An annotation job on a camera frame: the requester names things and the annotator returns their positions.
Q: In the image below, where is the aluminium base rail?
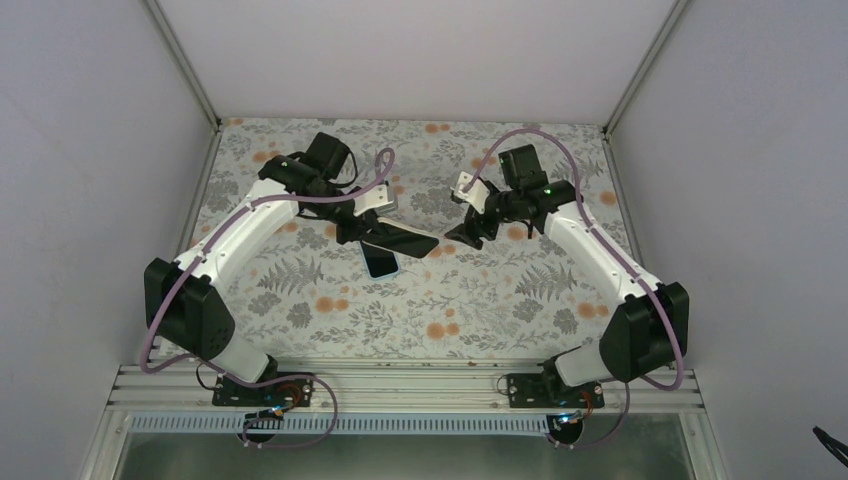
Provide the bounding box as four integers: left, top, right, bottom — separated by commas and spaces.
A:
107, 359, 704, 414

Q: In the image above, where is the phone in light-blue case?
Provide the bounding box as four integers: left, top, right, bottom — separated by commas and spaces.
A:
360, 243, 400, 280

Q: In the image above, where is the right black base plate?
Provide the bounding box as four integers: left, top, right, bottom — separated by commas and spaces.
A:
505, 373, 605, 409

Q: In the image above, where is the purple cable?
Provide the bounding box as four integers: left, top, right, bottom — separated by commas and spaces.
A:
460, 127, 685, 452
139, 146, 397, 452

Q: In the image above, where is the white slotted cable duct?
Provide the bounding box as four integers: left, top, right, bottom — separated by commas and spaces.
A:
128, 412, 549, 436

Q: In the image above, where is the black phone with blue edge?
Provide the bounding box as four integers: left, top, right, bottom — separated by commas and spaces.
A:
391, 234, 440, 259

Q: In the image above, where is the floral patterned table mat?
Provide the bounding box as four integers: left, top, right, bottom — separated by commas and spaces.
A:
193, 118, 628, 360

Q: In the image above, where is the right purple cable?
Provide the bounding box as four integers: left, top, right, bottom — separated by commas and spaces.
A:
460, 127, 685, 452

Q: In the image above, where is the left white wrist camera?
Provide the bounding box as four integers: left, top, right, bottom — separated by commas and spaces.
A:
353, 182, 398, 216

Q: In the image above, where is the black object at corner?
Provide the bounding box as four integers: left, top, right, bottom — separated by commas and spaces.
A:
812, 426, 848, 467

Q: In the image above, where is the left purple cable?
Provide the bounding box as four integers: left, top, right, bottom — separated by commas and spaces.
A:
139, 146, 397, 452

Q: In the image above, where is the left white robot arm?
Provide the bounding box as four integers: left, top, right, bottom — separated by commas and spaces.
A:
138, 147, 396, 405

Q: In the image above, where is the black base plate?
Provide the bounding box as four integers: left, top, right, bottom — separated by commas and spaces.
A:
211, 377, 314, 409
505, 373, 605, 409

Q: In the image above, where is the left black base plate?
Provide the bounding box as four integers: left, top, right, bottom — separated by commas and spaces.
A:
211, 377, 314, 409

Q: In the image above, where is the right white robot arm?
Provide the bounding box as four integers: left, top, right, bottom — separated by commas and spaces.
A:
446, 145, 689, 407

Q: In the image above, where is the cream white phone case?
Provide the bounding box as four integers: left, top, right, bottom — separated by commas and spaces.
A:
368, 217, 427, 241

